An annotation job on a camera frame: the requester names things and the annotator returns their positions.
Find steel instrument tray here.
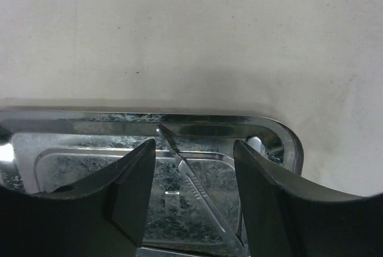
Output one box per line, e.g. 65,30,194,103
1,110,304,256

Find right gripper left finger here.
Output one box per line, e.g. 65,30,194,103
1,139,156,256

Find beige cloth wrap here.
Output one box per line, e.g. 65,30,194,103
1,0,382,195

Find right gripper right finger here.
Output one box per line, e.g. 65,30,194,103
233,140,382,256

